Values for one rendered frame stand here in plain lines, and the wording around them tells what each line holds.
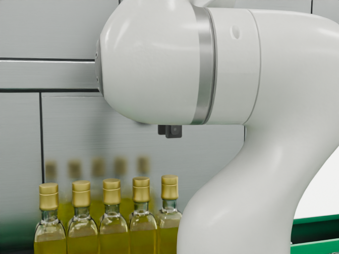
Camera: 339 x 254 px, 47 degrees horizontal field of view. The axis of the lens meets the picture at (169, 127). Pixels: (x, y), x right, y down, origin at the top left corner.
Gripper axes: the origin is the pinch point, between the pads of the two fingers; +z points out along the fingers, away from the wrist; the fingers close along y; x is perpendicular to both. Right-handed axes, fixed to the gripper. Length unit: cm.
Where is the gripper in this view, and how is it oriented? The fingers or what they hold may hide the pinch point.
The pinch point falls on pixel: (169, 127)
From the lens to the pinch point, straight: 77.3
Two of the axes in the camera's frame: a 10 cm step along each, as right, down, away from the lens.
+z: 0.0, 9.9, 1.0
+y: 2.9, 1.0, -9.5
